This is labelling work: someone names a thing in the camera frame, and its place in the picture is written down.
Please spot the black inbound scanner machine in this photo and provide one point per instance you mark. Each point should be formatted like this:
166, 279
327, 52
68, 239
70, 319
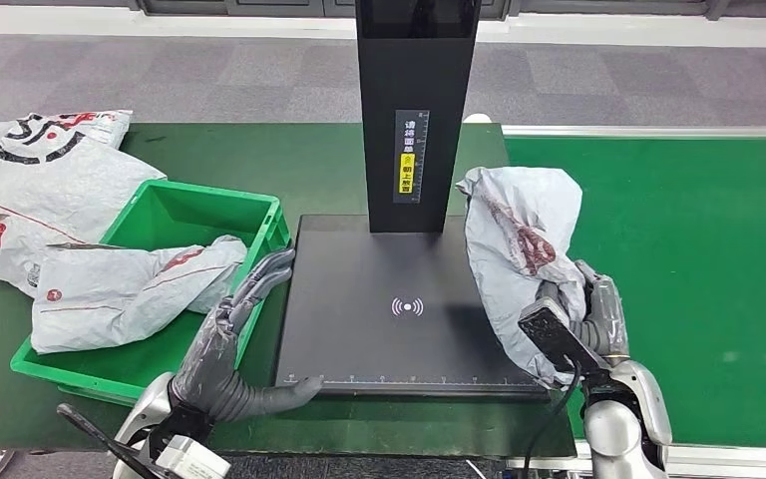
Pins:
409, 79

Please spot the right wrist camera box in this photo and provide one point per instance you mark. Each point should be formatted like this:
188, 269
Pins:
555, 334

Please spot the large white QR-code mailer bag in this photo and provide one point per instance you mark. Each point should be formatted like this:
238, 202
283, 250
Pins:
39, 198

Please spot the white mailer bag black print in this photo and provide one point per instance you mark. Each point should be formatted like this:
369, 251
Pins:
102, 125

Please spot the green conveyor belt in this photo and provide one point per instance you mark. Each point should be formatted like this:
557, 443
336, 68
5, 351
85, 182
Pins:
700, 264

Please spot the black yellow machine label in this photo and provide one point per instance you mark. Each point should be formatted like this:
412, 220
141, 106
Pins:
411, 155

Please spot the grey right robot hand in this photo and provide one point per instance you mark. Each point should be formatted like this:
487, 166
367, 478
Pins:
608, 317

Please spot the grey parcel bag maroon print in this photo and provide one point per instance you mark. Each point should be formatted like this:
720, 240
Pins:
522, 218

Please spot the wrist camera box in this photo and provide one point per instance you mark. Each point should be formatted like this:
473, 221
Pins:
191, 459
555, 334

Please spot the green plastic crate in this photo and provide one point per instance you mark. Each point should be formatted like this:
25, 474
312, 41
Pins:
178, 211

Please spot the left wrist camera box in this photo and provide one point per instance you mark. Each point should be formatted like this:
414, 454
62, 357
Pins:
191, 459

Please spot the white round knob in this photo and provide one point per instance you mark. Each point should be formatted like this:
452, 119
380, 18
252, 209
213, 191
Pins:
477, 119

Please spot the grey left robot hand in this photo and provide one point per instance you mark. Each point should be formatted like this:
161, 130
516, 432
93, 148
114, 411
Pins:
208, 370

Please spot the grey parcel bag red line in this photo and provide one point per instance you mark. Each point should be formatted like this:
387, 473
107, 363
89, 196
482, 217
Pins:
118, 297

